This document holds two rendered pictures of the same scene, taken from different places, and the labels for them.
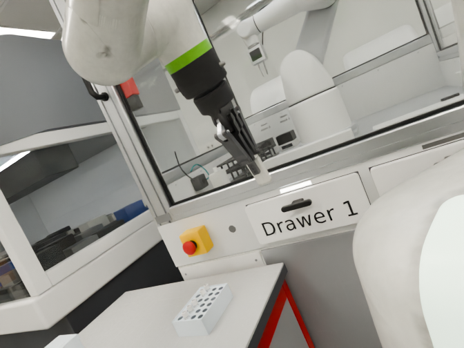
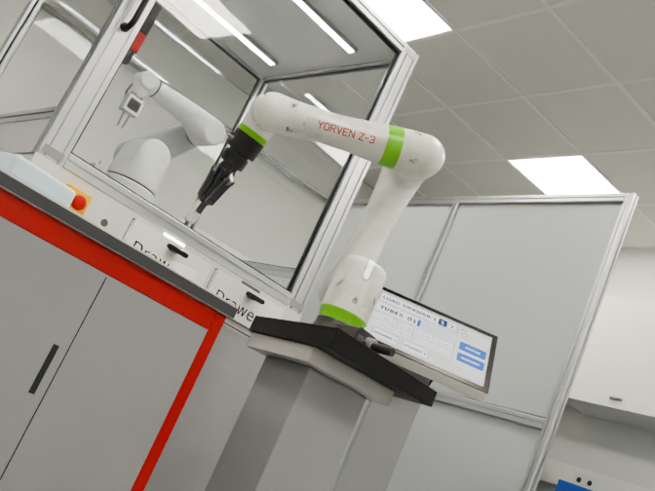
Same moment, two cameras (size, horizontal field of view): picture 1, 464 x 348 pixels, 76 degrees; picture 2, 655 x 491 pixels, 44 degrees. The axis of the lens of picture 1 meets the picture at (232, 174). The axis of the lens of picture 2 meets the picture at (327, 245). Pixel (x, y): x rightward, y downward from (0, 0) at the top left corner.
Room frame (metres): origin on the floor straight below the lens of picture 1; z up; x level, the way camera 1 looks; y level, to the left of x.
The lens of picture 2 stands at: (-0.62, 1.85, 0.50)
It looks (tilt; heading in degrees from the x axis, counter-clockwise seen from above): 14 degrees up; 294
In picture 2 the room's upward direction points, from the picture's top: 24 degrees clockwise
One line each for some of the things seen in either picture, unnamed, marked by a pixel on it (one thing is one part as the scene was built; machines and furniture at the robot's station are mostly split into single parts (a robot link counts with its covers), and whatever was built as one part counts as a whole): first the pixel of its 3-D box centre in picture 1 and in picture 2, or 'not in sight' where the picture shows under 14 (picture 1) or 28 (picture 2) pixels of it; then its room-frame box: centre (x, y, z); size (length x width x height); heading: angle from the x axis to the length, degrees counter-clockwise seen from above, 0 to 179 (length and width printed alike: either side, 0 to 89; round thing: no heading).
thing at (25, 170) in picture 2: not in sight; (31, 180); (0.54, 0.66, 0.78); 0.15 x 0.10 x 0.04; 72
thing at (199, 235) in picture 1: (195, 241); (72, 202); (0.85, 0.17, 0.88); 0.07 x 0.05 x 0.07; 62
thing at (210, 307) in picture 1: (204, 308); not in sight; (0.65, 0.18, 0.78); 0.12 x 0.08 x 0.04; 151
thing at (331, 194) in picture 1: (304, 211); (166, 259); (0.71, -0.12, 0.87); 0.29 x 0.02 x 0.11; 62
